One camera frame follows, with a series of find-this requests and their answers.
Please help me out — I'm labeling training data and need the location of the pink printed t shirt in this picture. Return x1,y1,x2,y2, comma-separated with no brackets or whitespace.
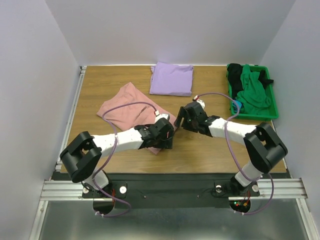
97,82,176,154

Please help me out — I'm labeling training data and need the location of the purple t shirt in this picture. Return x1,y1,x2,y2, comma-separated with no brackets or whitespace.
149,62,194,97

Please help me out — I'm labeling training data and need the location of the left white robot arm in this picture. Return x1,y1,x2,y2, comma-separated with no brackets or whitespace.
59,117,175,197

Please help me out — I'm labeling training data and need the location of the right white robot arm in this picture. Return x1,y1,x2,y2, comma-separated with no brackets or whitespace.
174,101,288,195

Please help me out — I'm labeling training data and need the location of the blue garment in bin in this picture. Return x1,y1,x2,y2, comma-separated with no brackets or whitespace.
231,100,243,112

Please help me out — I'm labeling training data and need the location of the green t shirt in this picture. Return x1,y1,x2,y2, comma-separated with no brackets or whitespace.
235,64,271,115

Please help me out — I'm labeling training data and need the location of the black t shirt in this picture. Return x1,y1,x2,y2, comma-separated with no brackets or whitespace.
226,63,274,95

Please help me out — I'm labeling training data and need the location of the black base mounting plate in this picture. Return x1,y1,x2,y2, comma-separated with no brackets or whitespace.
83,173,260,209

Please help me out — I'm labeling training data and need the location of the green plastic bin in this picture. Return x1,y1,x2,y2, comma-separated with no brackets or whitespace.
227,65,279,122

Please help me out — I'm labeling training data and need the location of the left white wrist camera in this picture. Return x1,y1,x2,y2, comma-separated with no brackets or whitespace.
154,110,170,123

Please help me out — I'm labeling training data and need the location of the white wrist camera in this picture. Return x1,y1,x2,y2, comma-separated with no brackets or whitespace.
192,95,206,110
154,110,170,123

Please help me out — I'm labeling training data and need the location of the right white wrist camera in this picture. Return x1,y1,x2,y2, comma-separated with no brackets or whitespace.
192,95,206,110

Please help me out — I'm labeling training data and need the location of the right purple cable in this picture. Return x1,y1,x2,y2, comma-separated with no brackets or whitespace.
193,92,275,216

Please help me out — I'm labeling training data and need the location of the right aluminium rail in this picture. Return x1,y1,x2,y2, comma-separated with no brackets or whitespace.
228,177,310,201

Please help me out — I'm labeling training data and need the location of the aluminium rail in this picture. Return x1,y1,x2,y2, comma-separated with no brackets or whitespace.
228,177,310,201
40,66,87,201

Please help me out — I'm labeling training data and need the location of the left aluminium rail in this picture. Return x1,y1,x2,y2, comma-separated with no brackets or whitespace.
40,66,87,201

